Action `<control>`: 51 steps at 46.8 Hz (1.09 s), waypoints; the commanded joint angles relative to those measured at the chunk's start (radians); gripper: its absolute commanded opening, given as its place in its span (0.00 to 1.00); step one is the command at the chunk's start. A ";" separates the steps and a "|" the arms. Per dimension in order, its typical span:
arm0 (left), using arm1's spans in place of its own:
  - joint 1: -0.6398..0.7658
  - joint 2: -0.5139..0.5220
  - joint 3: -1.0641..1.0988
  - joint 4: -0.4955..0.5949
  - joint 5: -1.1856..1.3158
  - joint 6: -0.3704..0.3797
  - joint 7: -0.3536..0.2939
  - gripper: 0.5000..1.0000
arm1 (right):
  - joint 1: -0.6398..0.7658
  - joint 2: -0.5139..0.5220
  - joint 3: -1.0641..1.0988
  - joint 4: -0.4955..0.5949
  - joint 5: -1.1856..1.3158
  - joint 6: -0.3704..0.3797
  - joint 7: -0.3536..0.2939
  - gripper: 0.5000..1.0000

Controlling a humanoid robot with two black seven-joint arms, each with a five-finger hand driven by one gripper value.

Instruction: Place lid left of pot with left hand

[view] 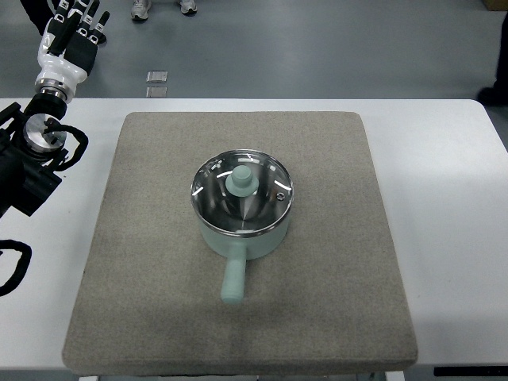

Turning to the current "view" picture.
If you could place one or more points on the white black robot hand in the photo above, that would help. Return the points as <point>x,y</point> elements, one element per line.
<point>69,47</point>

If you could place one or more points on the glass lid with green knob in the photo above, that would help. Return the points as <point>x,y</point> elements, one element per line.
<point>242,193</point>

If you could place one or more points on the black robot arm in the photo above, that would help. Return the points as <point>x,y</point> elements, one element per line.
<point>35,147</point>

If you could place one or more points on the left grey sneaker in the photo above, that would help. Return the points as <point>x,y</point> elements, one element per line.
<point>139,10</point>

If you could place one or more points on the grey sneaker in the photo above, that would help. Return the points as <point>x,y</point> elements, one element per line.
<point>139,10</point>
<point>188,7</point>

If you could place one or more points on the upper metal floor plate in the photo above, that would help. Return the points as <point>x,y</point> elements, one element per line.
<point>156,77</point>

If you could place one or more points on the metal floor plate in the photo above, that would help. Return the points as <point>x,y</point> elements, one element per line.
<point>156,92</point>
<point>156,77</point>

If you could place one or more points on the lower metal floor plate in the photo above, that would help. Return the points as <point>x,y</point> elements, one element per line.
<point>156,92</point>

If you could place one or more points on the right grey sneaker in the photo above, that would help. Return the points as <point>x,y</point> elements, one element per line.
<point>188,7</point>

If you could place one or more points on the mint green saucepan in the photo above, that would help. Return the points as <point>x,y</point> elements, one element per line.
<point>241,229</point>

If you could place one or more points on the grey felt mat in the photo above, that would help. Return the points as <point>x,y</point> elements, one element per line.
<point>328,300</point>

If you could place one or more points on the cardboard box corner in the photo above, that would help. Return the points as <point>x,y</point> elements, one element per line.
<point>496,5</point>

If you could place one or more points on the black shoe at right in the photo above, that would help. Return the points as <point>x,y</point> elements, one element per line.
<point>496,95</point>

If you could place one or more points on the black table bracket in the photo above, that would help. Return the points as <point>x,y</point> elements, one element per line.
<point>471,371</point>

